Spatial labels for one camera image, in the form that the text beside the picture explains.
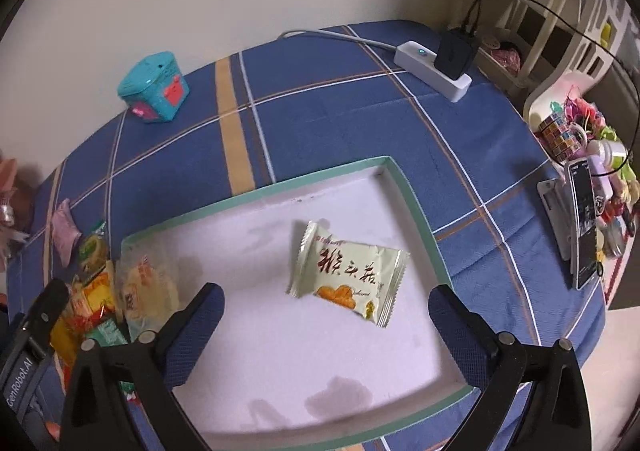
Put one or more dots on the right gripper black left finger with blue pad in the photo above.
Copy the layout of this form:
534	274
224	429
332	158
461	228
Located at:
96	414

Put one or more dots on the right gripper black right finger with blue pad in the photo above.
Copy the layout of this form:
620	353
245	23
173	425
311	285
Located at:
556	414

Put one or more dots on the clear packet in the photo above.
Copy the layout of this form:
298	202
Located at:
146	287

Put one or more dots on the cream snack packet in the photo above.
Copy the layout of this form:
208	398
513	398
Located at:
360	277

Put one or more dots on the orange yellow snack packet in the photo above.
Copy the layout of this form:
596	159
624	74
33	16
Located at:
88	306

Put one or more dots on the black handheld gripper GenRobot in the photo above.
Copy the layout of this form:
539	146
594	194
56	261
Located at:
26	356

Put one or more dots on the green round biscuit packet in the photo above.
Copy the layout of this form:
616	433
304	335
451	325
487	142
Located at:
93	251

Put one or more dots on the pink snack packet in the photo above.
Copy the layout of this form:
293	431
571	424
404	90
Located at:
64	232

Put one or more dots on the pink flower bouquet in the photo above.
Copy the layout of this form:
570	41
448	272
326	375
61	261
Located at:
17	210

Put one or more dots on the smartphone on stand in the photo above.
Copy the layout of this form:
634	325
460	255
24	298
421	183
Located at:
583	230

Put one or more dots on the white phone stand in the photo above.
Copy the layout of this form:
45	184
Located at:
553	199

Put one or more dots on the white tray, green rim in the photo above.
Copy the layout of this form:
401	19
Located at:
284	372

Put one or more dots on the colourful cube mug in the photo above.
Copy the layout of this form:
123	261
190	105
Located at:
562	138

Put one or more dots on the pile of colourful toys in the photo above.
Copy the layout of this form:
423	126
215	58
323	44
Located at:
615	184

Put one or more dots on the teal toy box, pink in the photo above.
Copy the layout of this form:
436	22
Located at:
154	89

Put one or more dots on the blue plaid tablecloth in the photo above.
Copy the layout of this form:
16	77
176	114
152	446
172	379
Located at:
310	103

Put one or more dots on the white power strip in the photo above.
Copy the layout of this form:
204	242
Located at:
420	62

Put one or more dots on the black power adapter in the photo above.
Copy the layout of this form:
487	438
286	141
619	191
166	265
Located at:
456	52

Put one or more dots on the white shelf unit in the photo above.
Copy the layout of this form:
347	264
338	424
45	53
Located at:
534	50

